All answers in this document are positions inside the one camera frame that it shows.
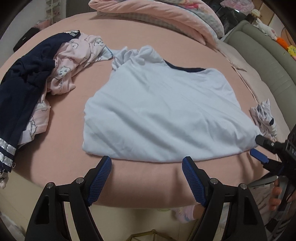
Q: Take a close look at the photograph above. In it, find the grey-green padded headboard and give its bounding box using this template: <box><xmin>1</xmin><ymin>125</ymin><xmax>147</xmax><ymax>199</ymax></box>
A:
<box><xmin>225</xmin><ymin>20</ymin><xmax>296</xmax><ymax>121</ymax></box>

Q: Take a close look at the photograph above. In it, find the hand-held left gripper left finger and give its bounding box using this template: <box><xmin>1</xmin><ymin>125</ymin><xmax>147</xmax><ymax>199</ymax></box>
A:
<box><xmin>24</xmin><ymin>156</ymin><xmax>112</xmax><ymax>241</ymax></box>

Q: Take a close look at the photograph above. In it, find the small white navy-striped garment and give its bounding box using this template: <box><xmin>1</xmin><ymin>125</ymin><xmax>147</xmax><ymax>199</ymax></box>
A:
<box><xmin>249</xmin><ymin>98</ymin><xmax>278</xmax><ymax>142</ymax></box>

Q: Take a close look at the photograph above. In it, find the folded pink quilt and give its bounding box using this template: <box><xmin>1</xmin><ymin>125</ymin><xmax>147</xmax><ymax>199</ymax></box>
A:
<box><xmin>88</xmin><ymin>0</ymin><xmax>225</xmax><ymax>49</ymax></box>

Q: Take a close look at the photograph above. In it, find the dark glass cabinet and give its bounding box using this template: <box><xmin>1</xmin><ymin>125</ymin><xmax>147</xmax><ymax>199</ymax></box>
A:
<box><xmin>213</xmin><ymin>0</ymin><xmax>250</xmax><ymax>39</ymax></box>

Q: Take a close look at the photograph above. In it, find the person's foot pink sock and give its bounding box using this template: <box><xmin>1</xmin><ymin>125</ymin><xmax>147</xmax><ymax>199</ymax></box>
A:
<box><xmin>174</xmin><ymin>204</ymin><xmax>205</xmax><ymax>223</ymax></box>

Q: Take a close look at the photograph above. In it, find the gold wire basket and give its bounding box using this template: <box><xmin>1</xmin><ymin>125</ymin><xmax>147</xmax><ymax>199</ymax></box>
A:
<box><xmin>129</xmin><ymin>229</ymin><xmax>188</xmax><ymax>241</ymax></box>

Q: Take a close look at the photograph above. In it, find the pink printed pajama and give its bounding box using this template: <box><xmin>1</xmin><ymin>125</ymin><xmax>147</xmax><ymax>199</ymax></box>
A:
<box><xmin>17</xmin><ymin>34</ymin><xmax>114</xmax><ymax>149</ymax></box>

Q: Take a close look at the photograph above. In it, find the person's right hand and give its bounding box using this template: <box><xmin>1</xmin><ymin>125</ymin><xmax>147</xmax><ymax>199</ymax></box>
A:
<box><xmin>268</xmin><ymin>179</ymin><xmax>283</xmax><ymax>212</ymax></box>

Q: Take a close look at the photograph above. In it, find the white shirt with navy trim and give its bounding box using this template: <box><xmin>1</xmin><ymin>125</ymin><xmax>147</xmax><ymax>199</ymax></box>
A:
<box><xmin>82</xmin><ymin>45</ymin><xmax>262</xmax><ymax>163</ymax></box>

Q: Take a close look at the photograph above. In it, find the pink bag pile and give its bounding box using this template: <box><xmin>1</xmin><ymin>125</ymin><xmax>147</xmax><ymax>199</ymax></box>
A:
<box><xmin>35</xmin><ymin>19</ymin><xmax>53</xmax><ymax>30</ymax></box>

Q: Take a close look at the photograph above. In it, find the navy pleated skirt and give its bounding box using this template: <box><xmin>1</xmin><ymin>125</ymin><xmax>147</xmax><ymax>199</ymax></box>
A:
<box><xmin>0</xmin><ymin>30</ymin><xmax>81</xmax><ymax>173</ymax></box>

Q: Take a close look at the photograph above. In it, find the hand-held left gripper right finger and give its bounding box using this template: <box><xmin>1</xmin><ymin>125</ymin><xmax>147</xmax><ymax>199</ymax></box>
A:
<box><xmin>182</xmin><ymin>156</ymin><xmax>269</xmax><ymax>241</ymax></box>

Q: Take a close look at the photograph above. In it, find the pink bed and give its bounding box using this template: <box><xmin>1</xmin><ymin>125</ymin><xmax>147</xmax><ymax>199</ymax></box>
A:
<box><xmin>0</xmin><ymin>10</ymin><xmax>292</xmax><ymax>210</ymax></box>

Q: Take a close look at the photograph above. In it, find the black backpack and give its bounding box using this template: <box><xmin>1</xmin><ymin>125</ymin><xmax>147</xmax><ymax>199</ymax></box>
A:
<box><xmin>13</xmin><ymin>28</ymin><xmax>41</xmax><ymax>52</ymax></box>

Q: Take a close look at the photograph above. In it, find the white rabbit plush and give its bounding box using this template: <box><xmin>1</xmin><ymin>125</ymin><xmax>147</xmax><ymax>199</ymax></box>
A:
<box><xmin>255</xmin><ymin>19</ymin><xmax>278</xmax><ymax>40</ymax></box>

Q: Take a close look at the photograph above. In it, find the orange plush toy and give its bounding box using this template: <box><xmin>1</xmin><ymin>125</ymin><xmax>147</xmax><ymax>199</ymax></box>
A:
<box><xmin>276</xmin><ymin>37</ymin><xmax>290</xmax><ymax>48</ymax></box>

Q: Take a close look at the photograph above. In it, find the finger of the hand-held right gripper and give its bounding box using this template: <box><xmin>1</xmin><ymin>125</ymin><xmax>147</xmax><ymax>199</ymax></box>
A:
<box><xmin>255</xmin><ymin>135</ymin><xmax>287</xmax><ymax>155</ymax></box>
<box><xmin>250</xmin><ymin>148</ymin><xmax>284</xmax><ymax>178</ymax></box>

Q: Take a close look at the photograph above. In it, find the white shelf rack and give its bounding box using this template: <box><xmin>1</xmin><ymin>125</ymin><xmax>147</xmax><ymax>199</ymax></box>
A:
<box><xmin>44</xmin><ymin>0</ymin><xmax>64</xmax><ymax>24</ymax></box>

